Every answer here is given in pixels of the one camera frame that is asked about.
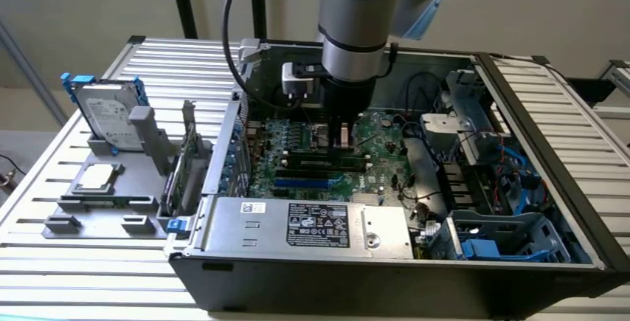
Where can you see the CPU socket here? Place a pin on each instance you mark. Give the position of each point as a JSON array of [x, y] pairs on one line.
[[320, 133]]

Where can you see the blue grey disk bay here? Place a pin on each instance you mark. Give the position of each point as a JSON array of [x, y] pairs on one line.
[[497, 223]]

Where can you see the silver hard disk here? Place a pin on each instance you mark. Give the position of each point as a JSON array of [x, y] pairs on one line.
[[106, 114]]

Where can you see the silver power supply unit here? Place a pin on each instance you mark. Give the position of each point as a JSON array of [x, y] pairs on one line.
[[276, 232]]

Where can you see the black RAM slot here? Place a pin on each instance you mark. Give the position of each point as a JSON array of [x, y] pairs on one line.
[[305, 174]]

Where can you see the silver metal drive cage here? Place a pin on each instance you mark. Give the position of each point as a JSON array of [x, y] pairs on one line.
[[468, 114]]

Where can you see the silver CPU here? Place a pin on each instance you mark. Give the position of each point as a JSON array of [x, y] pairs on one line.
[[98, 177]]

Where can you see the small silver chipset heatsink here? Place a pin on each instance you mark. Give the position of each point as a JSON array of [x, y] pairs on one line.
[[366, 197]]

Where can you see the green RAM stick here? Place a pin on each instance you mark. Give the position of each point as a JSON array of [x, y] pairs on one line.
[[106, 200]]

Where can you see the black open PC case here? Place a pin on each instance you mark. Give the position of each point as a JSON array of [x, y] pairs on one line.
[[345, 284]]

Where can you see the black metal post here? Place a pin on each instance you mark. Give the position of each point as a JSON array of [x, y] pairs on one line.
[[184, 0], [258, 0]]

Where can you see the blue disk carrier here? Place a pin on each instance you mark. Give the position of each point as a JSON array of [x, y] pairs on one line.
[[79, 78]]

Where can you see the aluminium frame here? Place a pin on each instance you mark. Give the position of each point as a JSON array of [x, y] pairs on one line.
[[613, 88]]

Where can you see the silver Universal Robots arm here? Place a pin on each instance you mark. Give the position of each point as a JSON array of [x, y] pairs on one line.
[[352, 22]]

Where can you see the green graphics card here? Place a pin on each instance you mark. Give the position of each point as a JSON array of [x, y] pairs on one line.
[[185, 158]]

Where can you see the green motherboard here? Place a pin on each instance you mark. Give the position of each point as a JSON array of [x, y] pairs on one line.
[[381, 175]]

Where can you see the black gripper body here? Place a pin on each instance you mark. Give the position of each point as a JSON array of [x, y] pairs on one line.
[[349, 94]]

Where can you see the grey case latch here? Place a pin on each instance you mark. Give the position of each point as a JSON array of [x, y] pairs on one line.
[[250, 49]]

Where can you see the blue expansion slot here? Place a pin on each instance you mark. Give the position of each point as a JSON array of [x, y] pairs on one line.
[[308, 182]]

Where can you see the blue case latch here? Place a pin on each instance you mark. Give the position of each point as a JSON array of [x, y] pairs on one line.
[[177, 225]]

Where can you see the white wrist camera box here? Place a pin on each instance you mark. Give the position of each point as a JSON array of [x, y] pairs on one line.
[[296, 79]]

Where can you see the grey parts rack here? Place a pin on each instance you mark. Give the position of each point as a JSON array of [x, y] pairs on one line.
[[98, 225]]

